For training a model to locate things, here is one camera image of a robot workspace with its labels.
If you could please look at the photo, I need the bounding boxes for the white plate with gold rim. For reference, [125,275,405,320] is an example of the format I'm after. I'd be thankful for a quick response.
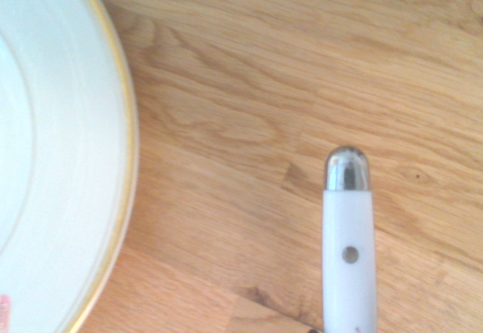
[0,0,139,333]

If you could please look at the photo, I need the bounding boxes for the fork with white handle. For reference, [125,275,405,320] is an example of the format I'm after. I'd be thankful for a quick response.
[321,144,379,333]

